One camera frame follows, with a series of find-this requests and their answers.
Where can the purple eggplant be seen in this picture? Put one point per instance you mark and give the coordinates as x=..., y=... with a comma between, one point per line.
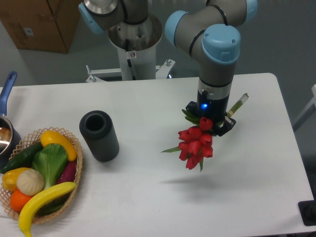
x=68, y=175

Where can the woven wicker basket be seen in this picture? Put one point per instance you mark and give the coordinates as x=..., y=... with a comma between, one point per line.
x=31, y=139

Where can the green leafy vegetable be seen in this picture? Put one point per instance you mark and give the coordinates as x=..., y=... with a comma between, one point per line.
x=50, y=162

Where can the dark grey ribbed vase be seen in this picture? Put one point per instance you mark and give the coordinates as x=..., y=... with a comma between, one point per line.
x=98, y=131

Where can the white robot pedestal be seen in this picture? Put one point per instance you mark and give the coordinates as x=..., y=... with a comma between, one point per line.
x=136, y=48

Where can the red tulip bouquet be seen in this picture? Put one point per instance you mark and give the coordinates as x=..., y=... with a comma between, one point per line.
x=196, y=142

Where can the dark green cucumber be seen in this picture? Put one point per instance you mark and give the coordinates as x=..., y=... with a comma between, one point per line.
x=23, y=159

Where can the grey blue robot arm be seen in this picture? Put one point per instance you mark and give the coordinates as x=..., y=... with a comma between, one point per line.
x=209, y=36

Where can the brown cardboard box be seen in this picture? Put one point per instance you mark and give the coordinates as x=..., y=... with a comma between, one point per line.
x=44, y=25

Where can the yellow plastic banana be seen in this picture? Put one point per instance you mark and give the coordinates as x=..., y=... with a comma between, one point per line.
x=38, y=201

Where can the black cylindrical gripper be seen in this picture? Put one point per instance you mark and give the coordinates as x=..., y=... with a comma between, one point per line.
x=212, y=103

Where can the orange fruit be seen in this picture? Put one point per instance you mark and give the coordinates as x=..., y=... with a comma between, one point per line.
x=18, y=200

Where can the white frame at right edge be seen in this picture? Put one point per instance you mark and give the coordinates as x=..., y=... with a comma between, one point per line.
x=306, y=112

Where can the white steamed bun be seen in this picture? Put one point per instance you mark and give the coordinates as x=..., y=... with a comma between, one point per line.
x=30, y=182

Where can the yellow bell pepper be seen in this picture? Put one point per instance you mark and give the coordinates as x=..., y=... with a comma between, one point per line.
x=9, y=179

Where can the blue handled saucepan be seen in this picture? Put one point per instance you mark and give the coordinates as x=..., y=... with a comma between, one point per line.
x=9, y=137

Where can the black box at table edge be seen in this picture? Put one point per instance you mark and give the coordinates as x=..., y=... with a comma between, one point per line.
x=308, y=212

